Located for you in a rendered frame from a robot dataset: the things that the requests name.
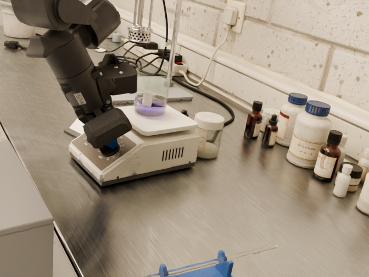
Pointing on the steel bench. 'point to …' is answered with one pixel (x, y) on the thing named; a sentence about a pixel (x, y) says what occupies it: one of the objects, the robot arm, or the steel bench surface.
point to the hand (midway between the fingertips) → (106, 129)
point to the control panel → (93, 154)
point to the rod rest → (219, 269)
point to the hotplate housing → (145, 156)
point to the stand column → (174, 39)
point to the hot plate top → (147, 129)
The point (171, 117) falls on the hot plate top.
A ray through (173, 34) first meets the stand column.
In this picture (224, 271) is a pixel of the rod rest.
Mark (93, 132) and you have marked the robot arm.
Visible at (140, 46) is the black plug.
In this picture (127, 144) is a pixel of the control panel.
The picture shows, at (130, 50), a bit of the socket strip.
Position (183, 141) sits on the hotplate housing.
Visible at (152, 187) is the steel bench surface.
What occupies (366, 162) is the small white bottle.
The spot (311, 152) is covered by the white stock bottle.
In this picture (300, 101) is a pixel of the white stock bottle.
